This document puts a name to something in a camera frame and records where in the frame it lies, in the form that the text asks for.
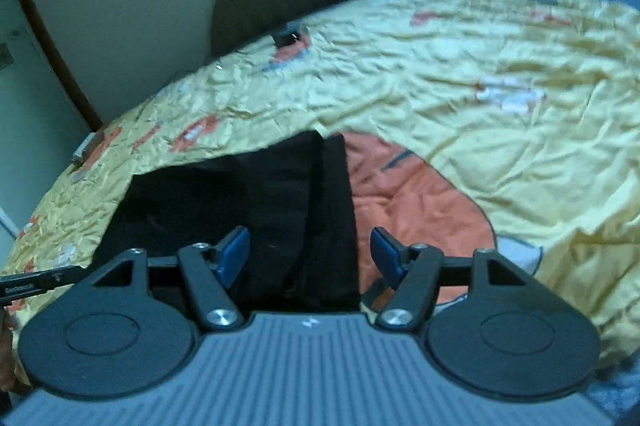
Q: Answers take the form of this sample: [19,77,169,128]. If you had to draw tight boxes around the black pants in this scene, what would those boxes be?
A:
[92,131,361,314]

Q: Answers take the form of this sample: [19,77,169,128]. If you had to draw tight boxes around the black power adapter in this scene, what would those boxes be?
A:
[270,22,307,48]

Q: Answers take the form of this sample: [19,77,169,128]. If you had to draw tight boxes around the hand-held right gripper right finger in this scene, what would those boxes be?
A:
[372,229,556,332]

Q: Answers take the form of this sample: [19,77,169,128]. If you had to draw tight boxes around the brown door frame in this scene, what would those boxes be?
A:
[0,0,108,129]

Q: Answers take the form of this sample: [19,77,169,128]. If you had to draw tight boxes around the grey rectangular case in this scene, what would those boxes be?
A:
[71,132,98,166]

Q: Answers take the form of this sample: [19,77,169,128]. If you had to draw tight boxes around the yellow printed blanket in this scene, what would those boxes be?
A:
[0,0,640,369]

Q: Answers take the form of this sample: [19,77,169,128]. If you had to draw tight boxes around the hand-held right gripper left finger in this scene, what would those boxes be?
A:
[90,227,250,332]

